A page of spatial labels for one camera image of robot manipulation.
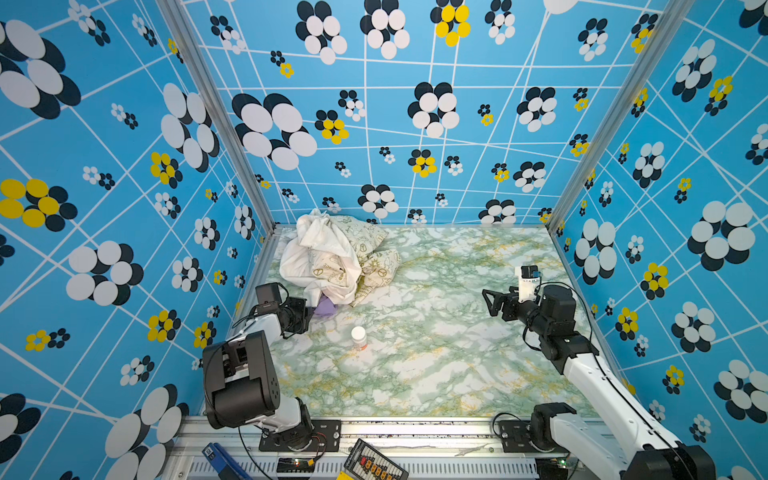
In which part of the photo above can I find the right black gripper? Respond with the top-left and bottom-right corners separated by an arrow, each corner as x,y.
484,284 -> 552,340

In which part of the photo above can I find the purple cloth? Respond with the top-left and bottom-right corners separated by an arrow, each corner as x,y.
313,294 -> 338,320

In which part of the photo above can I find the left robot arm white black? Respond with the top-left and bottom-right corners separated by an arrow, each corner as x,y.
202,282 -> 314,451

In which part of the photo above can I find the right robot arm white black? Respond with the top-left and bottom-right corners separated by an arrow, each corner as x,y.
481,282 -> 717,479

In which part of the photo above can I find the plain white cloth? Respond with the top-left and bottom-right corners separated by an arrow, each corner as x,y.
279,209 -> 362,307

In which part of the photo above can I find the green printed cream cloth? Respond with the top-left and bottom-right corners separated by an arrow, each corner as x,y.
331,216 -> 401,306

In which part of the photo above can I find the small white capped bottle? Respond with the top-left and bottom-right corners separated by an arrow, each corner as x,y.
351,326 -> 368,350

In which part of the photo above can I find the left circuit board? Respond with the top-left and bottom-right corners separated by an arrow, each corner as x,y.
276,458 -> 316,474

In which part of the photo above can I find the circuit board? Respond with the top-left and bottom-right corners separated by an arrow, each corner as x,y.
276,458 -> 316,474
536,458 -> 571,480

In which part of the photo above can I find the right circuit board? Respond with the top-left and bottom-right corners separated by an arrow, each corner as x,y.
536,458 -> 571,480

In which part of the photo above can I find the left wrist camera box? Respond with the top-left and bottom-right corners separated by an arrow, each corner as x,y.
255,282 -> 283,307

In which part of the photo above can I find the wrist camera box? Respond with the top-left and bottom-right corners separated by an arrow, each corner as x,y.
516,265 -> 541,303
255,282 -> 283,307

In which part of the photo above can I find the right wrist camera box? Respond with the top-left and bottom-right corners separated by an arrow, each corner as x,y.
516,265 -> 541,303

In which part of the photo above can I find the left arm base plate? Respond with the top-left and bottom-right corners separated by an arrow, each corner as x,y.
258,419 -> 342,453

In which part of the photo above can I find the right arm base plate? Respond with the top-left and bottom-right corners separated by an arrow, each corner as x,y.
494,419 -> 568,456

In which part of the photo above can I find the aluminium front frame rail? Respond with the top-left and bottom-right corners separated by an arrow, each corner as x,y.
161,415 -> 612,479

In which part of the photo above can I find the blue handled tool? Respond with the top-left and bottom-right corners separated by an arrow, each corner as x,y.
202,442 -> 252,480

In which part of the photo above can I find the left corner aluminium post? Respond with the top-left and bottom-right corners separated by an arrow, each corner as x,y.
157,0 -> 276,239

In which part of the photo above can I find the corner aluminium post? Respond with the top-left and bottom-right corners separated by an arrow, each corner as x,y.
547,0 -> 695,237
157,0 -> 276,239

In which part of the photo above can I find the right corner aluminium post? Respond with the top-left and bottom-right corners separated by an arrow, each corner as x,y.
547,0 -> 695,237

